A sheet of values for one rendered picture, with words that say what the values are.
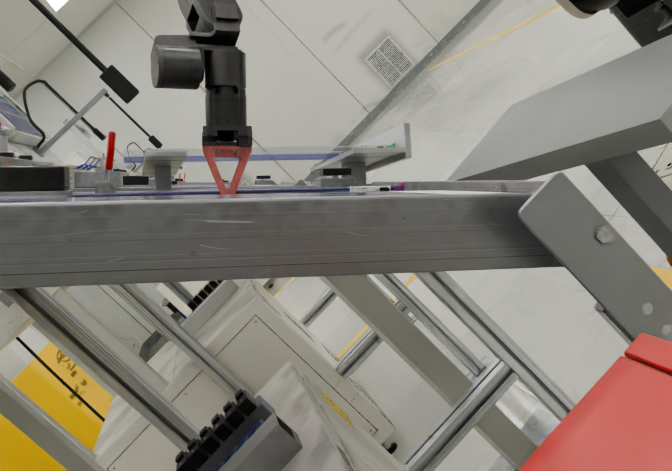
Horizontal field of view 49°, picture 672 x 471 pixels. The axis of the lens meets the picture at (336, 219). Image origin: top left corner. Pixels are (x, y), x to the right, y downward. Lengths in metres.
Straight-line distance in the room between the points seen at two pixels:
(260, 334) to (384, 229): 1.50
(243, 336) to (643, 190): 1.16
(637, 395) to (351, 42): 8.75
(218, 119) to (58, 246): 0.50
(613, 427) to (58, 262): 0.41
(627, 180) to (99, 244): 0.95
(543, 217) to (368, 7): 8.57
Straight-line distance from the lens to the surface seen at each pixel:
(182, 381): 2.09
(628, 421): 0.29
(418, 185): 1.02
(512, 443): 1.69
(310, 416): 1.03
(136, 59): 8.79
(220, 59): 1.04
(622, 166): 1.32
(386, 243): 0.59
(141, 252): 0.57
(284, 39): 8.87
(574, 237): 0.60
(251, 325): 2.06
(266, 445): 0.97
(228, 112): 1.04
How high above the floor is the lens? 0.94
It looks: 9 degrees down
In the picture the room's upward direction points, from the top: 45 degrees counter-clockwise
